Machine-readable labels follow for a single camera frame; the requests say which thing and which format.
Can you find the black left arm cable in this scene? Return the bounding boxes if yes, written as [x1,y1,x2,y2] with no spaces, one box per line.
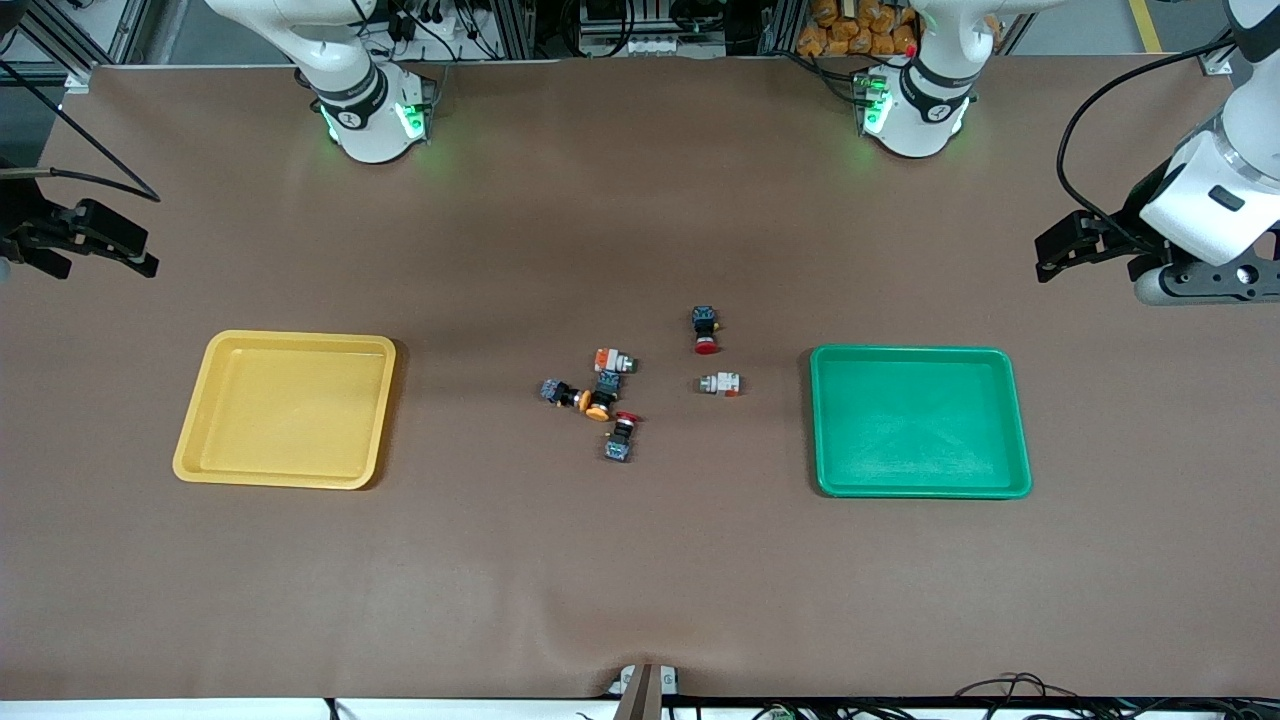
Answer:
[1056,35,1238,261]

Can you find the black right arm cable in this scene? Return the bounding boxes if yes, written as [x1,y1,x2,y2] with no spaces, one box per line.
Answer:
[0,60,161,204]

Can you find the black cable bundle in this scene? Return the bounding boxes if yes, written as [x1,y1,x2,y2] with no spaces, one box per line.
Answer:
[950,673,1280,720]

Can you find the aluminium frame profile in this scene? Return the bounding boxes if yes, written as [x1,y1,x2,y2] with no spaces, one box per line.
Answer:
[0,0,151,96]

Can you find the orange bagged items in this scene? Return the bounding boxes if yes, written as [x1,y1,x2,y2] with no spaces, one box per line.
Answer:
[797,0,916,58]

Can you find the yellow plastic tray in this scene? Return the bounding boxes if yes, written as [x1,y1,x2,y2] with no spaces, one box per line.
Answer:
[172,330,397,491]

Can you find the brown table mat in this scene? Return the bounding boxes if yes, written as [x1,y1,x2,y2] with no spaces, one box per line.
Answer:
[0,55,1280,701]

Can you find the green plastic tray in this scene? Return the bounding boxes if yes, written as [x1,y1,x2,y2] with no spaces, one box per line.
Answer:
[808,345,1033,500]

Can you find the white power strip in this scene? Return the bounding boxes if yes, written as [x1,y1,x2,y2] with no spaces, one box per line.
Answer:
[580,35,701,58]

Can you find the aluminium equipment rack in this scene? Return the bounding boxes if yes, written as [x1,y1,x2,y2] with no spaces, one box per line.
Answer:
[440,0,811,61]

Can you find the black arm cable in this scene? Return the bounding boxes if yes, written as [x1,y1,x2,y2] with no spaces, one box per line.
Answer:
[0,60,161,204]
[1056,35,1238,261]

